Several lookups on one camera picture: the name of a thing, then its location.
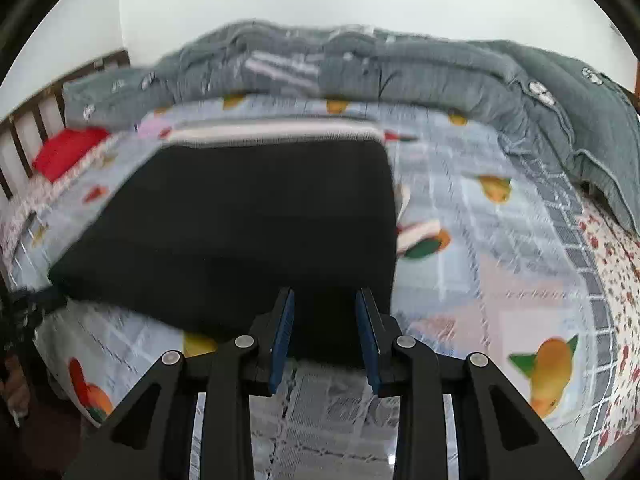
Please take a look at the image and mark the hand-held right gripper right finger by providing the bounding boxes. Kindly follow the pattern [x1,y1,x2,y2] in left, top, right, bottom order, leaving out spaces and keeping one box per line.
[354,287,586,480]

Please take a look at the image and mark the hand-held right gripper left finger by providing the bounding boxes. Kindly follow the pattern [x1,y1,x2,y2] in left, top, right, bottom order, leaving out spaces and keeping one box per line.
[62,287,296,480]

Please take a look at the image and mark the black pants with cream stripe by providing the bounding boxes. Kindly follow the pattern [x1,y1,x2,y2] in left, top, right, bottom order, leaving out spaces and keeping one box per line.
[47,122,398,368]

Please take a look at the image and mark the person's left hand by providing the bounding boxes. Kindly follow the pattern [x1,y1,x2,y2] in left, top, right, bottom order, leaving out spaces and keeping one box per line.
[0,355,35,430]

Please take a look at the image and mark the fruit print grey blanket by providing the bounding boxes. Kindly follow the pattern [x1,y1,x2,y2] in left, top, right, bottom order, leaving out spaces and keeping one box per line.
[5,92,621,480]

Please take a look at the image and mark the red pillow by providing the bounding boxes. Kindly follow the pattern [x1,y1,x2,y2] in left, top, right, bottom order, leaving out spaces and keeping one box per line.
[32,127,111,181]

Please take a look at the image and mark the wooden headboard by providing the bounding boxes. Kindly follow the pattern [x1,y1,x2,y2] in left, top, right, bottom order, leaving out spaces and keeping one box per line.
[0,49,132,201]

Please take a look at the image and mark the floral bed sheet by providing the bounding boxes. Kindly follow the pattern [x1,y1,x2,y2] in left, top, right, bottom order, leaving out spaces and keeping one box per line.
[0,150,640,466]

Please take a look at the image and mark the grey quilt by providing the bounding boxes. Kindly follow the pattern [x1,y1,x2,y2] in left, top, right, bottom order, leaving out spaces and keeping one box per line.
[62,20,640,233]

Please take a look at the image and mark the wooden footboard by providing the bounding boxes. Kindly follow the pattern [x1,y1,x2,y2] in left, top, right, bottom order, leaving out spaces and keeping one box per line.
[617,85,640,112]

